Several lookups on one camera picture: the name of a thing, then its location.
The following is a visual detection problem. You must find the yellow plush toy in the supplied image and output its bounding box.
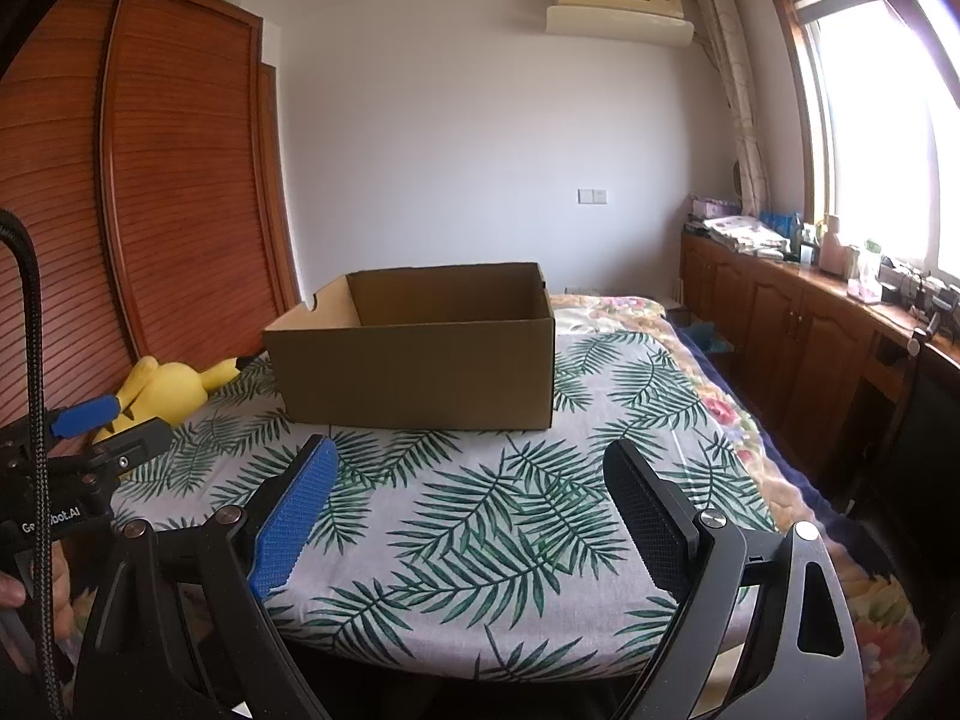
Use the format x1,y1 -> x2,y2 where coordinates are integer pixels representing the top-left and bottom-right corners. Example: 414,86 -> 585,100
91,356 -> 245,445

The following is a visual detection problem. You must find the brown cardboard box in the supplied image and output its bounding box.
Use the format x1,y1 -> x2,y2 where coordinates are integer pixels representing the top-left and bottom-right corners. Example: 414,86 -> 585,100
262,262 -> 557,432

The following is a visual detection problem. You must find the person's left hand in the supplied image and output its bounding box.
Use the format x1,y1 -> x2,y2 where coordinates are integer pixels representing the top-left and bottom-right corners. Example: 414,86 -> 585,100
0,540 -> 74,617

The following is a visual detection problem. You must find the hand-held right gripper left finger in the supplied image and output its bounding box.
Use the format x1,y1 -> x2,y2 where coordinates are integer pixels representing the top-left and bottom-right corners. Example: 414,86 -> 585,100
71,435 -> 340,720

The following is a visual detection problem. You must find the wood-framed window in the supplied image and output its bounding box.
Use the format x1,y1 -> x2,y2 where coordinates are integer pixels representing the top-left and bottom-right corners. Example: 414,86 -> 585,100
761,0 -> 960,278

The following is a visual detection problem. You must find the patterned white curtain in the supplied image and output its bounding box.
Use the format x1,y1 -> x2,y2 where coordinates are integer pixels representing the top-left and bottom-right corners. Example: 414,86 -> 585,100
691,0 -> 770,215

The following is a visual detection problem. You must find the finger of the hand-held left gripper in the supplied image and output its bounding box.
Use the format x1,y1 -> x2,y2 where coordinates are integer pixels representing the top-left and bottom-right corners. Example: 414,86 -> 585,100
90,418 -> 172,481
0,397 -> 121,458

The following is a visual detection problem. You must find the wooden slatted wardrobe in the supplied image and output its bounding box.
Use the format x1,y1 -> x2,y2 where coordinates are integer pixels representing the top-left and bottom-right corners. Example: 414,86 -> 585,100
0,0 -> 305,451

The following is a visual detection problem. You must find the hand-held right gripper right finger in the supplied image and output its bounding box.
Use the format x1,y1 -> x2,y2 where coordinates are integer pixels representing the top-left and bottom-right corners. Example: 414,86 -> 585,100
602,439 -> 863,720

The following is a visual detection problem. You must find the white air conditioner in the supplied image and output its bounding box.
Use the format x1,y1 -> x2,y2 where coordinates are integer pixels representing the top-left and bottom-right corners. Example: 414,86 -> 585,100
545,0 -> 696,46

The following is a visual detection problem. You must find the floral blanket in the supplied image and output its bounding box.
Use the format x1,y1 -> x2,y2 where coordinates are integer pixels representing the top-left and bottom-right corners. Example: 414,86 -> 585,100
551,292 -> 931,683

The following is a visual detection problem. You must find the black chair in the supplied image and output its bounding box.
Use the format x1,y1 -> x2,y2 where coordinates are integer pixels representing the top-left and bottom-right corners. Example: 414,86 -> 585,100
844,330 -> 960,541

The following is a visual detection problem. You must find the teal cloth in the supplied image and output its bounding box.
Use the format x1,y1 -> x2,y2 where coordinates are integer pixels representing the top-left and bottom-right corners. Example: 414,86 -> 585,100
690,319 -> 732,353

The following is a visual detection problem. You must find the pink bottle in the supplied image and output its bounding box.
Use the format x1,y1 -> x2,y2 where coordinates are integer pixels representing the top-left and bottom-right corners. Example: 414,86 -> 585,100
817,214 -> 848,275

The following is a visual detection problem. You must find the wooden low cabinet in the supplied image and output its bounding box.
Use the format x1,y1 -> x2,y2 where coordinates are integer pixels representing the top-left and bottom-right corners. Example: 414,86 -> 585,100
679,229 -> 960,496

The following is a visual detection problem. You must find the black braided cable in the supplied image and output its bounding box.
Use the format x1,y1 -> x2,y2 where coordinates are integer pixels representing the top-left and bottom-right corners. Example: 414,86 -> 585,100
0,208 -> 57,698

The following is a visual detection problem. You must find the white green tissue box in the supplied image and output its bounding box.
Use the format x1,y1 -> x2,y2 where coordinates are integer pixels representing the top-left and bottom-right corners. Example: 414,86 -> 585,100
847,240 -> 882,305

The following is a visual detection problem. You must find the leaf-print sheet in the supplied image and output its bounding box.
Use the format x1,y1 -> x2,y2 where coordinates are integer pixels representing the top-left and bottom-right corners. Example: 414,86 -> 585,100
112,307 -> 781,683

